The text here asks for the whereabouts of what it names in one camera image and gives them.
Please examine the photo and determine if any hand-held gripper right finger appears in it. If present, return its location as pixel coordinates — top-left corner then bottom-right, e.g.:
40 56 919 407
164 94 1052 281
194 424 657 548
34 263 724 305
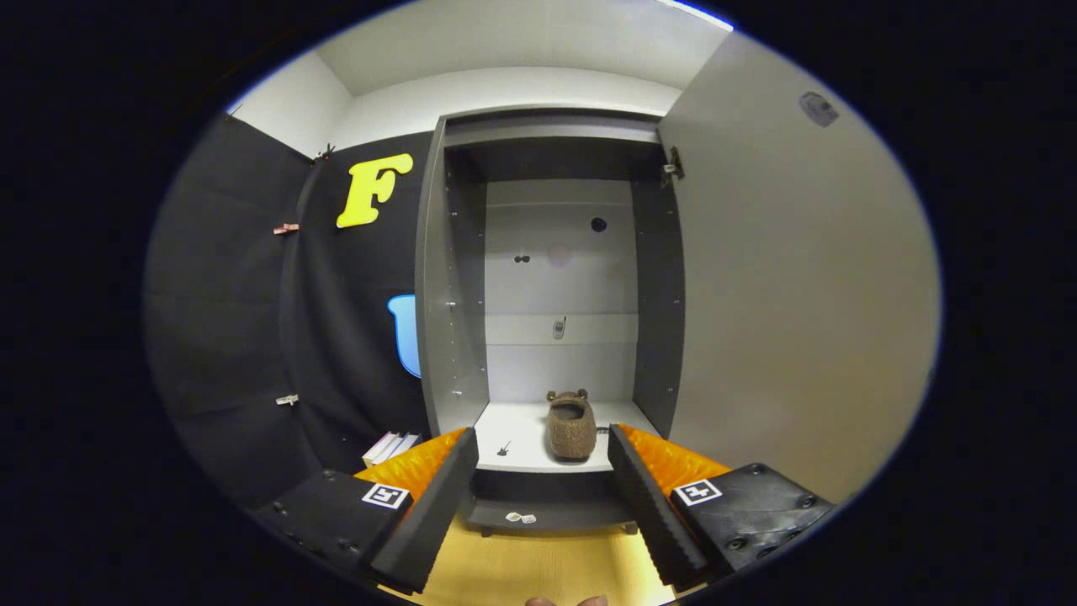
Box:
606 423 838 590

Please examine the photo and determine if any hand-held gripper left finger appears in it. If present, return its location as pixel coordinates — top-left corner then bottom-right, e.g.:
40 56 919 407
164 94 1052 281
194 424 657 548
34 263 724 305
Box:
252 427 480 594

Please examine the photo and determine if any brown fuzzy bear-ear shoe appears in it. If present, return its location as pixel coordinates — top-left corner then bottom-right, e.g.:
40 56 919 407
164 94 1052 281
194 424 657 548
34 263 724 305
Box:
545 389 597 462

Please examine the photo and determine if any dark grey shoe cabinet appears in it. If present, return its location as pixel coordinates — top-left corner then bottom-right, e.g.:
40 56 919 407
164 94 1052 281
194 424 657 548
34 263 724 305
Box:
414 105 687 537

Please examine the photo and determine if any beige book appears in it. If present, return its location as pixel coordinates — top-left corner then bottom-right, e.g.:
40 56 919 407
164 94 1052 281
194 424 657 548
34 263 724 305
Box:
362 431 403 468

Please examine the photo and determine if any black backdrop cloth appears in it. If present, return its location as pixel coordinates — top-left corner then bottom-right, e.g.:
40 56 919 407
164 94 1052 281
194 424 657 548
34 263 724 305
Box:
143 114 434 510

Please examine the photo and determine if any long ceiling light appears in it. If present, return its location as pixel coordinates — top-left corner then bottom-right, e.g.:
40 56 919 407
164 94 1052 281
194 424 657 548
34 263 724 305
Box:
656 0 735 33

